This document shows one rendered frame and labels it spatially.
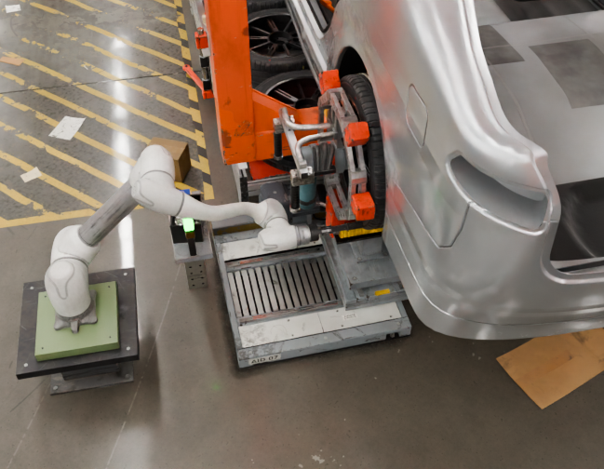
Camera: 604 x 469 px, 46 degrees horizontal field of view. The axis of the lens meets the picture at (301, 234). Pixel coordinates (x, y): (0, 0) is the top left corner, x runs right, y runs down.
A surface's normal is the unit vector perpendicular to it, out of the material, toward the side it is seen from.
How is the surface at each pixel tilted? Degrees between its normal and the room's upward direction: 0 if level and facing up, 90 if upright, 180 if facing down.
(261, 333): 0
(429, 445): 0
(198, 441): 0
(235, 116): 90
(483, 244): 89
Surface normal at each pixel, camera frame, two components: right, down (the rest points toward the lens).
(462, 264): -0.64, 0.56
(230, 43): 0.23, 0.71
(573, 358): -0.02, -0.67
